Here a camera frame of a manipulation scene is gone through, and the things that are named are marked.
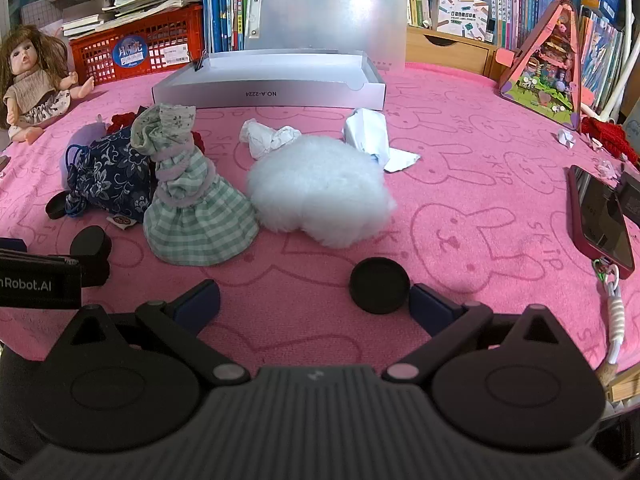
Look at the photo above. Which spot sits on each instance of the row of shelved books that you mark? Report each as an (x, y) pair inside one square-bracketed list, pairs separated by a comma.
[(530, 5)]

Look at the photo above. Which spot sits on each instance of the white plastic tubes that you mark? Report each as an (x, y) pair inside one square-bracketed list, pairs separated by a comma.
[(627, 35)]

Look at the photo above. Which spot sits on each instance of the white tissue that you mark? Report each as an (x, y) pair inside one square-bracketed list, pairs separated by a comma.
[(262, 140)]

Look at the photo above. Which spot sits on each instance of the blue floral fabric pouch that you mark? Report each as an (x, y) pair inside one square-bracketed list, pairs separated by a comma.
[(110, 175)]

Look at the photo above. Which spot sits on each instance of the black round lid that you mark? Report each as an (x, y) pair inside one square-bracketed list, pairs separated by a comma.
[(56, 207), (378, 285)]

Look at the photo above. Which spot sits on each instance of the purple fluffy ball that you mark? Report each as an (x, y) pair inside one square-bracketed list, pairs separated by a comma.
[(75, 147)]

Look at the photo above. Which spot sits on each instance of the brown-haired baby doll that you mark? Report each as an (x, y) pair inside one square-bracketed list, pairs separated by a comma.
[(30, 90)]

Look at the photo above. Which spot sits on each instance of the red plastic crate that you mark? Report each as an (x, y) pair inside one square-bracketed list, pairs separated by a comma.
[(100, 55)]

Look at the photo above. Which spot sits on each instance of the leaning picture books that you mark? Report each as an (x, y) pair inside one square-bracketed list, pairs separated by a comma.
[(600, 55)]

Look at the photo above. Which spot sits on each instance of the small crumpled paper scrap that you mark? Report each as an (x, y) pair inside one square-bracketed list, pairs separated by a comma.
[(567, 137)]

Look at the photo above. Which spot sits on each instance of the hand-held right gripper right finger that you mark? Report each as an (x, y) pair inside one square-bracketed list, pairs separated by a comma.
[(430, 310)]

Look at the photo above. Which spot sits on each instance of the red-cased smartphone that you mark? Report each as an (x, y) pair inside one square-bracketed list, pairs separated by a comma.
[(600, 220)]

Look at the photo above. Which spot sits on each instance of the wooden drawer organizer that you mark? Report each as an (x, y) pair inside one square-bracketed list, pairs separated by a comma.
[(445, 50)]

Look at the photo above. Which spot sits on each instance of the red knitted piece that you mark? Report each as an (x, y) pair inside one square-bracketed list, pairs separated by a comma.
[(607, 135)]

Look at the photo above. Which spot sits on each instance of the pink bunny-print blanket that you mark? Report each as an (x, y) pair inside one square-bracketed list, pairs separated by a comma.
[(500, 210)]

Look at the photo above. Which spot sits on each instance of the white printed carton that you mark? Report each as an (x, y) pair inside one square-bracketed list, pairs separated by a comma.
[(460, 15)]

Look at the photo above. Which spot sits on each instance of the row of blue thin books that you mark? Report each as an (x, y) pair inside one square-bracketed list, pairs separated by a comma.
[(222, 5)]

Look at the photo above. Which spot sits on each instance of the pink triangular miniature house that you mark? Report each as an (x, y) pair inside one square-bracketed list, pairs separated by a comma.
[(545, 75)]

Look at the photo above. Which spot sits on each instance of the white fluffy plush ball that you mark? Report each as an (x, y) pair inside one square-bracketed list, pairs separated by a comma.
[(320, 190)]

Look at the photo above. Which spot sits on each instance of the green checked doll dress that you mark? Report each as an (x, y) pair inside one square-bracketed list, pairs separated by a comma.
[(200, 220)]

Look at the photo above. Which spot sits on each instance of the white paper sheet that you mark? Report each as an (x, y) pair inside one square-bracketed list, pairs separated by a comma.
[(370, 132)]

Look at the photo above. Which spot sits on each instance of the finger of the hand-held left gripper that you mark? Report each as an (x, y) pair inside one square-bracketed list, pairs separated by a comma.
[(90, 252)]

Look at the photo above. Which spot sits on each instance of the translucent plastic board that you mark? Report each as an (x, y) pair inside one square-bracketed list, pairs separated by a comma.
[(325, 10)]

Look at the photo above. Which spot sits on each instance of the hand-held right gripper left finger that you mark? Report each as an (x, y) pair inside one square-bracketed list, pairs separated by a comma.
[(197, 305)]

